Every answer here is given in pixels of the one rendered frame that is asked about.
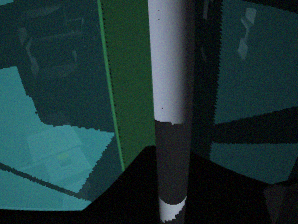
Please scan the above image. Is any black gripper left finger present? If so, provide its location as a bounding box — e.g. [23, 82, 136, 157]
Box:
[0, 145, 161, 224]

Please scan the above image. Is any grey rod with red cap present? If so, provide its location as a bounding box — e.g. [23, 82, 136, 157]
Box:
[148, 0, 196, 224]

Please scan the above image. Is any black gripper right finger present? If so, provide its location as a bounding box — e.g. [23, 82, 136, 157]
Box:
[184, 152, 298, 224]

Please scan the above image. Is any green flat plate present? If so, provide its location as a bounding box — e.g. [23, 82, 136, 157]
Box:
[97, 0, 157, 172]

